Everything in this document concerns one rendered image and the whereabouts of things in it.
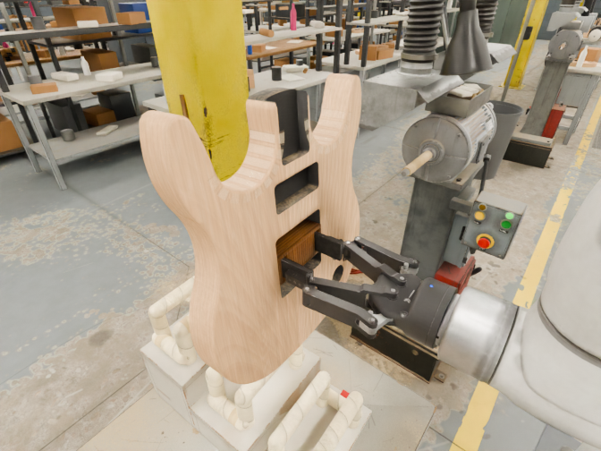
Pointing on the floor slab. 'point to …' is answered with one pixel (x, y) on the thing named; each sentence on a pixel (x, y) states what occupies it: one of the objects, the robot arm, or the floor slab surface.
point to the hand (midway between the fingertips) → (303, 254)
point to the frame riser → (403, 353)
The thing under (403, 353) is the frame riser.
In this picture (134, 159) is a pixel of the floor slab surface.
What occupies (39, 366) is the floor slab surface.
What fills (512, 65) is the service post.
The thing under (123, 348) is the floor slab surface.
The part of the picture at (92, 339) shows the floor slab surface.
